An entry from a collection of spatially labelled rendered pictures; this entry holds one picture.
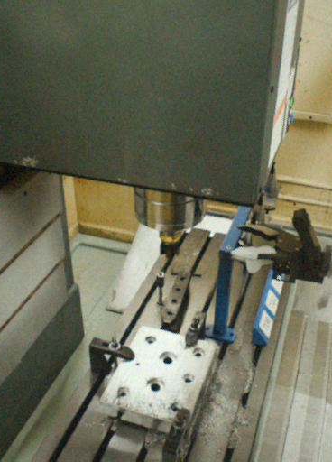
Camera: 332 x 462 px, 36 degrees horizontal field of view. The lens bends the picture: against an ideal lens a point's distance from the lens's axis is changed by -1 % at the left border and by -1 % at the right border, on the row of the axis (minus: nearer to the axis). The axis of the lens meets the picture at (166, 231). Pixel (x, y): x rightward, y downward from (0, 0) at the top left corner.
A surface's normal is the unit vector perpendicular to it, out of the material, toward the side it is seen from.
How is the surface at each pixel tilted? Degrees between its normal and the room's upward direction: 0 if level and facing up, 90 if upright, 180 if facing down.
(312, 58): 90
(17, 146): 90
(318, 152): 90
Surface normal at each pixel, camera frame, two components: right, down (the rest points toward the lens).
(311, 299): -0.13, -0.57
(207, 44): -0.33, 0.51
